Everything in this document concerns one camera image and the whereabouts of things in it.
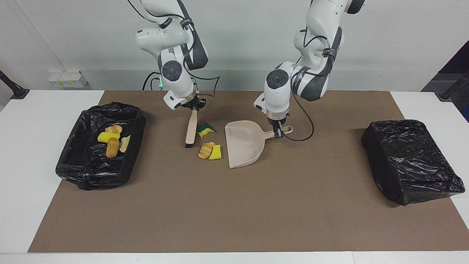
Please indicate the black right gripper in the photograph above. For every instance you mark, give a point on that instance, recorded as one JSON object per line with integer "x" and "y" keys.
{"x": 196, "y": 103}

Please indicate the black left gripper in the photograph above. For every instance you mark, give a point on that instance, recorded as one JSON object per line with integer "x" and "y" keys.
{"x": 277, "y": 121}

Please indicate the beige hand brush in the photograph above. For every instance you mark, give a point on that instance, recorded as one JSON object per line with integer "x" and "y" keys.
{"x": 191, "y": 128}

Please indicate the yellow and green sponge piece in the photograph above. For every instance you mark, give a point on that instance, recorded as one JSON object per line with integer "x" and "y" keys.
{"x": 206, "y": 129}

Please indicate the beige plastic dustpan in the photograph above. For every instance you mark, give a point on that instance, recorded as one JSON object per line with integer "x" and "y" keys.
{"x": 242, "y": 146}

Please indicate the striped croissant piece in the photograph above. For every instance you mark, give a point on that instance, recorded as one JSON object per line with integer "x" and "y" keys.
{"x": 205, "y": 150}
{"x": 114, "y": 129}

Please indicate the brown bread roll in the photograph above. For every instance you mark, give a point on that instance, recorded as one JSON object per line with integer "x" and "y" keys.
{"x": 112, "y": 148}

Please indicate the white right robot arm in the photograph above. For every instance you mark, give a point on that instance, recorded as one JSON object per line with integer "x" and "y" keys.
{"x": 176, "y": 80}

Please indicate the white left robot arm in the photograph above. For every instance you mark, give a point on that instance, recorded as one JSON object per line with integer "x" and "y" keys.
{"x": 276, "y": 99}

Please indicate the bin with black bag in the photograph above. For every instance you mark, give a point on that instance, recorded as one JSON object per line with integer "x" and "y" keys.
{"x": 80, "y": 165}
{"x": 403, "y": 161}

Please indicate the pale bread piece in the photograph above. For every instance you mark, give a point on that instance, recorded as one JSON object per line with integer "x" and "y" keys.
{"x": 125, "y": 145}

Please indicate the brown table mat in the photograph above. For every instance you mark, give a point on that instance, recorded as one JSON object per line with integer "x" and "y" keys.
{"x": 329, "y": 220}

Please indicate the black stand leg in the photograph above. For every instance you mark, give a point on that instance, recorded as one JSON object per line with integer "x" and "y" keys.
{"x": 14, "y": 88}
{"x": 454, "y": 86}

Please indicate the white wall socket box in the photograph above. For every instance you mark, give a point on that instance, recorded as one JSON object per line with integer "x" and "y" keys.
{"x": 67, "y": 79}

